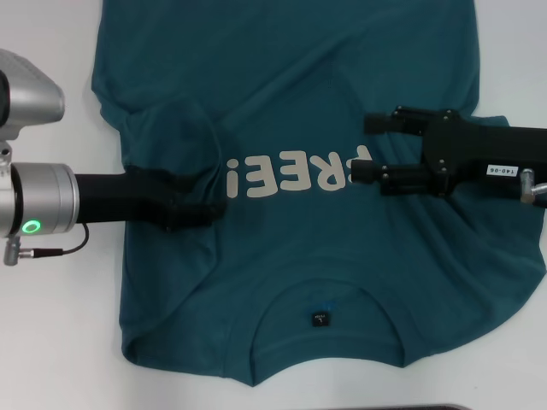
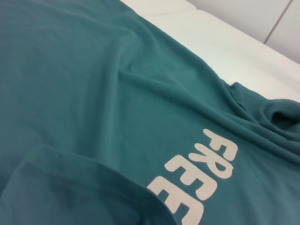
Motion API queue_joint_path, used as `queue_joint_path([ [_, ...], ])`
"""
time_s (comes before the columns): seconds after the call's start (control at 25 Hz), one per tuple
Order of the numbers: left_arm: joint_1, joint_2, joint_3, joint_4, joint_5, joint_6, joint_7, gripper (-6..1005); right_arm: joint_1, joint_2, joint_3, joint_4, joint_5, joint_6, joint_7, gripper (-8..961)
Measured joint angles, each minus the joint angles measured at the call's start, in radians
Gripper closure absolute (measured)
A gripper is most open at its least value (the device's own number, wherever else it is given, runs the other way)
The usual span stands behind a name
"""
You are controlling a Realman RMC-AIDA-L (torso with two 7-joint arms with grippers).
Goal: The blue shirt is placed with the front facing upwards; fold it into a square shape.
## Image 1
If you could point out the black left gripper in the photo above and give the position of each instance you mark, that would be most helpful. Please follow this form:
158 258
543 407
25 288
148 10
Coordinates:
119 198

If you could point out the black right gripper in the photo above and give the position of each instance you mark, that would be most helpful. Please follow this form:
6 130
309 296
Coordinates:
478 154

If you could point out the teal t-shirt with white print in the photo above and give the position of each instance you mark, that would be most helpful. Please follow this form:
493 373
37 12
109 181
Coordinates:
299 64

